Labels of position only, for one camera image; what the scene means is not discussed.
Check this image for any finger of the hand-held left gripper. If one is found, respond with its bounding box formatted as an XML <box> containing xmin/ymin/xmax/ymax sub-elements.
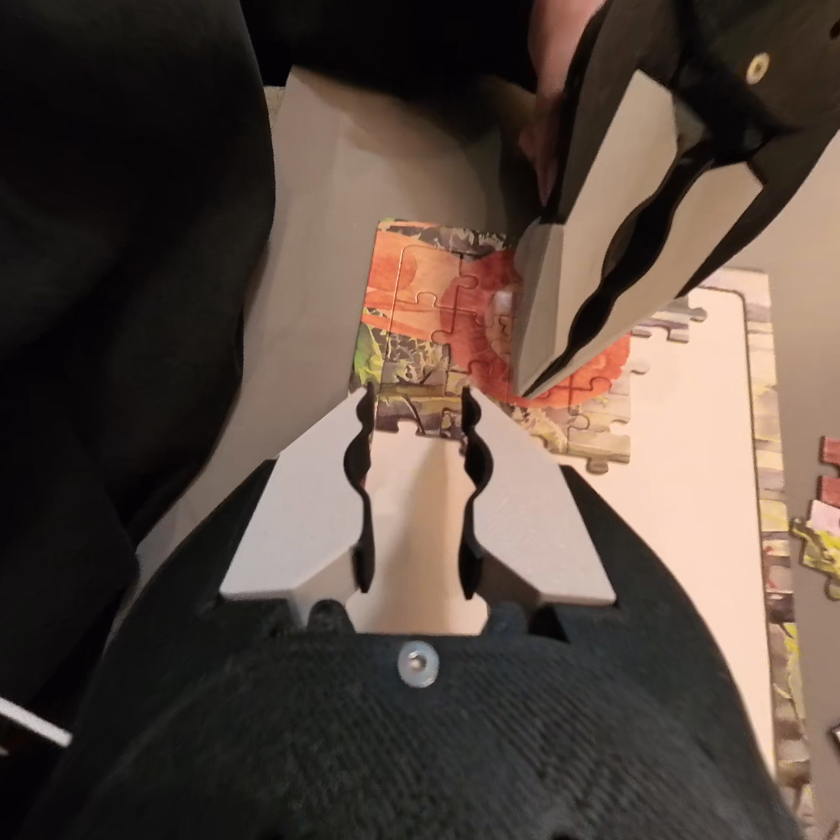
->
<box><xmin>530</xmin><ymin>147</ymin><xmax>767</xmax><ymax>399</ymax></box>
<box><xmin>511</xmin><ymin>70</ymin><xmax>710</xmax><ymax>399</ymax></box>

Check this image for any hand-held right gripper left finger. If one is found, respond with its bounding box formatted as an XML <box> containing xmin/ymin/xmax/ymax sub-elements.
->
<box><xmin>220</xmin><ymin>382</ymin><xmax>379</xmax><ymax>631</ymax></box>

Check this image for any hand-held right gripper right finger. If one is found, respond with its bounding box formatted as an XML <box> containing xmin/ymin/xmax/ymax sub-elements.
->
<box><xmin>459</xmin><ymin>386</ymin><xmax>619</xmax><ymax>624</ymax></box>

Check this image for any puzzle tray with printed frame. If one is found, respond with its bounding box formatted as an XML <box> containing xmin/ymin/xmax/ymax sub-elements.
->
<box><xmin>348</xmin><ymin>220</ymin><xmax>815</xmax><ymax>840</ymax></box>

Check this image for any assembled lion puzzle section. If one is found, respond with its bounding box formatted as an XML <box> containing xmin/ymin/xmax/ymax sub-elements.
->
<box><xmin>348</xmin><ymin>220</ymin><xmax>710</xmax><ymax>476</ymax></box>

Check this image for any pile of puzzle pieces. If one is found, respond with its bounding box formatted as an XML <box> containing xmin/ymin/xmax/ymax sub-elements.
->
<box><xmin>791</xmin><ymin>436</ymin><xmax>840</xmax><ymax>601</ymax></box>

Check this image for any person's left forearm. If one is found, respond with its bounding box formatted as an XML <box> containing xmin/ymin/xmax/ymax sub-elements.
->
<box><xmin>243</xmin><ymin>0</ymin><xmax>540</xmax><ymax>89</ymax></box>

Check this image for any person's left hand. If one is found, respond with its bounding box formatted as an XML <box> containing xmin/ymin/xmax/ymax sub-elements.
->
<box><xmin>517</xmin><ymin>0</ymin><xmax>609</xmax><ymax>206</ymax></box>

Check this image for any white cord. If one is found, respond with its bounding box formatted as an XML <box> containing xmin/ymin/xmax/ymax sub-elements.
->
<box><xmin>0</xmin><ymin>697</ymin><xmax>73</xmax><ymax>749</ymax></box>

